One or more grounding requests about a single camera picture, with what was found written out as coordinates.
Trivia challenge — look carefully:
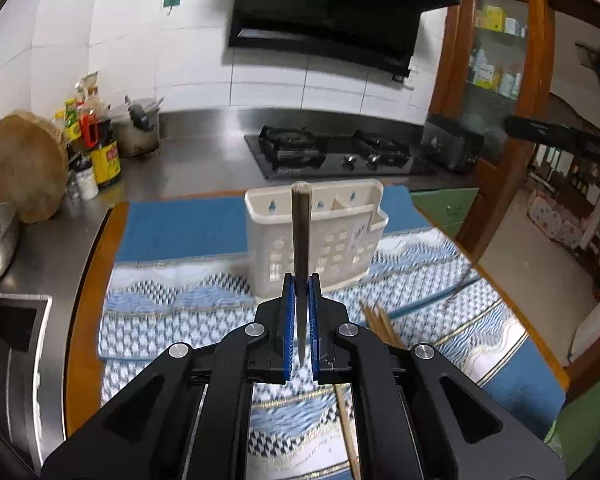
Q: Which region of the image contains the dark brown chopstick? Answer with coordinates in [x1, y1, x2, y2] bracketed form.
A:
[291, 181, 312, 364]

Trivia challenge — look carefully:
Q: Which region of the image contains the steel kitchen sink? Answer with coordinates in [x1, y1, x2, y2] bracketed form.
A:
[0, 293, 53, 470]

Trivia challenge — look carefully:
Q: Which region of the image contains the metal pot with utensils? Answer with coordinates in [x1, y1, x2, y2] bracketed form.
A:
[108, 98, 163, 158]

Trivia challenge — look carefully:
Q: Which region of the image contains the light wooden chopstick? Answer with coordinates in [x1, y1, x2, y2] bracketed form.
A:
[334, 385, 361, 480]

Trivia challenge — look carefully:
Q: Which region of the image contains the bundle of wooden chopsticks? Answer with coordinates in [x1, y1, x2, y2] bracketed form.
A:
[361, 302, 405, 349]

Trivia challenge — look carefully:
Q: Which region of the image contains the blue patterned table mat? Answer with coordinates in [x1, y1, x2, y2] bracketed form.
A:
[97, 186, 566, 479]

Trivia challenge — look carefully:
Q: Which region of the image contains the green cabinet drawer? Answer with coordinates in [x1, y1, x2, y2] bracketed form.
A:
[411, 188, 478, 240]

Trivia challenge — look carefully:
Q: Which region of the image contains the white plastic utensil holder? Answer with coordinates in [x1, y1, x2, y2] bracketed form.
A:
[244, 179, 389, 300]

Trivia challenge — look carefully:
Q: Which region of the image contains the small white seasoning shaker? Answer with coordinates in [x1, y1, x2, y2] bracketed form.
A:
[74, 156, 99, 200]

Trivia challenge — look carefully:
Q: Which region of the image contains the yellow label sauce bottle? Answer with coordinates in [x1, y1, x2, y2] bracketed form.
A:
[88, 131, 121, 188]

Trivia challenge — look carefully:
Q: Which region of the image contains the black appliance on counter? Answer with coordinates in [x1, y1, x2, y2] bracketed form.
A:
[420, 114, 484, 174]

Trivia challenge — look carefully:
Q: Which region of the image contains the black gas stove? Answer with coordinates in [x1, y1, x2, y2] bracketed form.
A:
[245, 126, 434, 181]

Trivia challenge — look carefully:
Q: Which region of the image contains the round wooden cutting board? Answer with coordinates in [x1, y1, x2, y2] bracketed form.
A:
[0, 110, 68, 224]

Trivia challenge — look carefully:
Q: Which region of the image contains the red cap sauce bottle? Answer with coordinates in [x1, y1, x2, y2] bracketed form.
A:
[80, 103, 99, 150]

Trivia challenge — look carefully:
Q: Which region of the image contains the wooden glass door cabinet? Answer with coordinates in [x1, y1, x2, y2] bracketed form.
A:
[430, 0, 555, 259]

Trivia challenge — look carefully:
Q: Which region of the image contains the black range hood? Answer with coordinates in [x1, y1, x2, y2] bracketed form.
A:
[228, 0, 462, 79]

